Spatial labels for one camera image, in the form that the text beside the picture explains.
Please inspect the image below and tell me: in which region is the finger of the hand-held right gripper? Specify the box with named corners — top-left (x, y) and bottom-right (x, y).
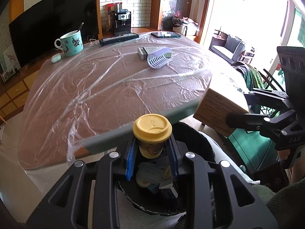
top-left (226, 111), bottom-right (301, 151)
top-left (243, 88), bottom-right (292, 110)

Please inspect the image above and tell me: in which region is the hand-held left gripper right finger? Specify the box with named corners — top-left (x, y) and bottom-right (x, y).
top-left (165, 137), bottom-right (279, 229)

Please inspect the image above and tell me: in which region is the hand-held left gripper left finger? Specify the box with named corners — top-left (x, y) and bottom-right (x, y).
top-left (25, 137), bottom-right (139, 229)

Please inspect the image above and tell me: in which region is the clear ribbed measuring cup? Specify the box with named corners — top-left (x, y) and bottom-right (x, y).
top-left (152, 148), bottom-right (170, 170)

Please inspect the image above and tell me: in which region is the yellow lidded cup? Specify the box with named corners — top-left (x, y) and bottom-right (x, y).
top-left (132, 114), bottom-right (172, 159)

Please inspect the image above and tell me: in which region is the black trash bin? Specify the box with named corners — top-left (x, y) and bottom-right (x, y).
top-left (116, 122), bottom-right (218, 218)

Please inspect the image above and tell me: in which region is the blue paper bag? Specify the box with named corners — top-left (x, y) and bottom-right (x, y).
top-left (152, 177), bottom-right (179, 199)

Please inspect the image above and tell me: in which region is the cardboard medicine box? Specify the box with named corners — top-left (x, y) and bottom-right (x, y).
top-left (193, 75), bottom-right (250, 138)

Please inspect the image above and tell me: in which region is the person's right hand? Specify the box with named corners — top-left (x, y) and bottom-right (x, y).
top-left (278, 148), bottom-right (290, 163)

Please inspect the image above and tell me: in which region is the black folding chair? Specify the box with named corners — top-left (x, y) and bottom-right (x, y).
top-left (262, 69), bottom-right (282, 91)

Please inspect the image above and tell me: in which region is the green striped cloth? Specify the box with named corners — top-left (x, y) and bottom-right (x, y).
top-left (245, 65), bottom-right (265, 91)

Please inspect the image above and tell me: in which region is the green cabinet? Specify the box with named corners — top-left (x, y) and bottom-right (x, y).
top-left (228, 122), bottom-right (285, 173)

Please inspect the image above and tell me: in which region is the grey armchair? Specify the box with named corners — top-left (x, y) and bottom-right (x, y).
top-left (211, 34), bottom-right (246, 64)

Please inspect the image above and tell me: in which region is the clear plastic table cover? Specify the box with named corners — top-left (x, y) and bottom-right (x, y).
top-left (18, 31), bottom-right (249, 170)

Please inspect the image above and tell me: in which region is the lavender plastic comb basket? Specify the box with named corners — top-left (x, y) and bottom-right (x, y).
top-left (146, 47), bottom-right (172, 70)

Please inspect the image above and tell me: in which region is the white bin with clutter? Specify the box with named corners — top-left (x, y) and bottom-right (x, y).
top-left (172, 15), bottom-right (200, 36)

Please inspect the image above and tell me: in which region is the small grey white box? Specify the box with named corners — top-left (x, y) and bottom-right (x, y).
top-left (138, 47), bottom-right (173, 60)

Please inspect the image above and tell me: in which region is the dark smartphone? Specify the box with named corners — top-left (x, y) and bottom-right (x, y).
top-left (151, 31), bottom-right (182, 39)

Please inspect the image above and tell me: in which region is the teal patterned mug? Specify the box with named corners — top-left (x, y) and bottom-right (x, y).
top-left (55, 31), bottom-right (84, 57)

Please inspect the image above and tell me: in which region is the wooden drawer cabinet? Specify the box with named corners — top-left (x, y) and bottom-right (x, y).
top-left (0, 69), bottom-right (39, 123)

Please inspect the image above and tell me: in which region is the black coffee machine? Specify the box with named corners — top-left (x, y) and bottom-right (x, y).
top-left (110, 2), bottom-right (132, 35)

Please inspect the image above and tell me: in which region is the black television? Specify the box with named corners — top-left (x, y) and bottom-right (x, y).
top-left (9, 0), bottom-right (100, 66)

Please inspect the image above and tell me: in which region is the small picture frame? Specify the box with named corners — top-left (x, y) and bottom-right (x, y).
top-left (0, 68), bottom-right (20, 83)

